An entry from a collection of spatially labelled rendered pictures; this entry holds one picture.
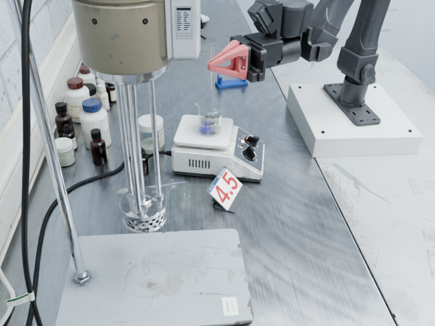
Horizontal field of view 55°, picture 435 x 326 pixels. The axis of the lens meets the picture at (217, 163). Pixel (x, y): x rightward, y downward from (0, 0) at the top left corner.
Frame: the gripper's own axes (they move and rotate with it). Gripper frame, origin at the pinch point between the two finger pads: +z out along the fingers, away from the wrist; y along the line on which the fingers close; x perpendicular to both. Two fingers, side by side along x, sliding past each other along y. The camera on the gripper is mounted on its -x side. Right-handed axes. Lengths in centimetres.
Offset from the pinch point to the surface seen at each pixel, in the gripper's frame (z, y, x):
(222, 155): 0.2, 4.9, 18.3
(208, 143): 2.2, 2.4, 16.0
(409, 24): -177, -90, 46
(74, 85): 21.1, -33.6, 13.8
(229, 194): 2.0, 11.4, 23.5
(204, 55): -30, -60, 25
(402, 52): -178, -89, 62
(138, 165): 23.9, 23.3, 0.3
